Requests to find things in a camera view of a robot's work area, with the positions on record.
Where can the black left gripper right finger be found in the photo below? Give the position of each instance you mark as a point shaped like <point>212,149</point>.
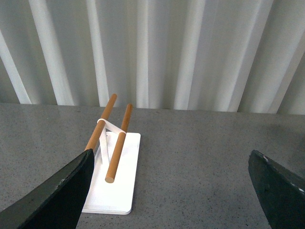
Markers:
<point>281,193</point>

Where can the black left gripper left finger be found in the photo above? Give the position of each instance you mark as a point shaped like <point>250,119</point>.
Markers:
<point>57,203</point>

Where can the white towel rack with wooden bars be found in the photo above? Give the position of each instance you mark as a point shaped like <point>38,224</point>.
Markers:
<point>115,164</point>

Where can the white pleated curtain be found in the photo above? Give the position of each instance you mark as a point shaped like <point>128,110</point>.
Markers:
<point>214,55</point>

